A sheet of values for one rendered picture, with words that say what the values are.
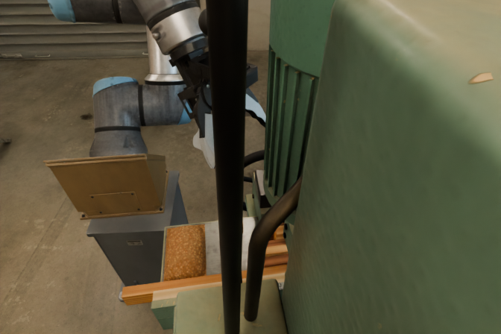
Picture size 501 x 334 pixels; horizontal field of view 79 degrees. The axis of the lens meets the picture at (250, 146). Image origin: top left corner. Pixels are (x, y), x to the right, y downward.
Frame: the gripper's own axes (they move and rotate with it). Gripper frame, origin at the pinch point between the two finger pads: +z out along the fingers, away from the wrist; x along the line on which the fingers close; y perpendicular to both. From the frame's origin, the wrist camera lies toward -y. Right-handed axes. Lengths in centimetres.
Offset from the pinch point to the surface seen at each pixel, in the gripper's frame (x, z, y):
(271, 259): 3.7, 24.2, 4.2
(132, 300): 27.1, 17.4, 18.8
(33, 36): -55, -128, 340
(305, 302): 23.7, -1.9, -32.7
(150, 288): 23.7, 16.9, 16.3
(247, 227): -0.8, 21.7, 15.8
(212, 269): 11.8, 22.7, 14.7
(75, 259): 31, 41, 145
